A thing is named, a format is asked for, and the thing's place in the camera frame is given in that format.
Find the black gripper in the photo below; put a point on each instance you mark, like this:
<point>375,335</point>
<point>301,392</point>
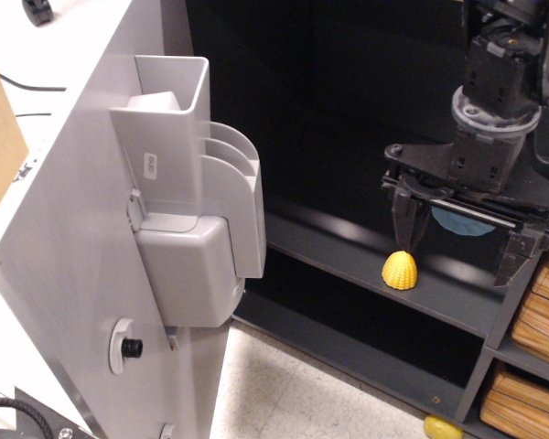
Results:
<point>480,176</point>

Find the grey toy fridge door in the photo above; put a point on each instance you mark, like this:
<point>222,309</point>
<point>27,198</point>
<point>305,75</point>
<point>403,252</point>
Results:
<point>129,231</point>

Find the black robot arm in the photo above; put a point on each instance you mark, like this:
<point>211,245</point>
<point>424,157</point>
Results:
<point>506,82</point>

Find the blue plate in fridge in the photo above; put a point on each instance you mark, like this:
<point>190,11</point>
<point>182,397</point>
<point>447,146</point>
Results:
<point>460,225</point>

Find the dark grey fridge cabinet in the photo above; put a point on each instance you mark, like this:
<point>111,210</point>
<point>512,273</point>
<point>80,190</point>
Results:
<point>322,88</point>

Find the yellow toy corn piece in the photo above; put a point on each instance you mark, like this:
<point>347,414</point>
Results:
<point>400,271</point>

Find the upper woven wooden basket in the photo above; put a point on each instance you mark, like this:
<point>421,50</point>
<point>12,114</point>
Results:
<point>530,330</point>

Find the woven wooden basket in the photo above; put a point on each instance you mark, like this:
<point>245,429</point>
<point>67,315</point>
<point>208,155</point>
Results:
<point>516,406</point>
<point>530,330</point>

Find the lower woven wooden basket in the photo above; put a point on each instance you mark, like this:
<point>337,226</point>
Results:
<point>516,406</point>

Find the yellow toy on floor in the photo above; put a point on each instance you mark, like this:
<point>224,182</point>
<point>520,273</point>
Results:
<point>437,428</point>

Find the black caster wheel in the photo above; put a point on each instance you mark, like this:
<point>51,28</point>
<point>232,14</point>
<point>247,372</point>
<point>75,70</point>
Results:
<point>38,12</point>

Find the black metal base plate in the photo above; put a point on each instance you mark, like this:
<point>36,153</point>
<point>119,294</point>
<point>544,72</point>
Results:
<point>60,426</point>

